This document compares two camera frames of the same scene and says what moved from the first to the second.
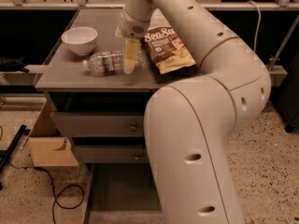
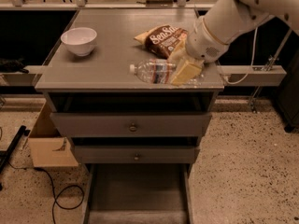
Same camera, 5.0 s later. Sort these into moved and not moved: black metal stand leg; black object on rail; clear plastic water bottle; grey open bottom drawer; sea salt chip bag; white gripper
Moved: white gripper; clear plastic water bottle
Not moved: black metal stand leg; black object on rail; sea salt chip bag; grey open bottom drawer
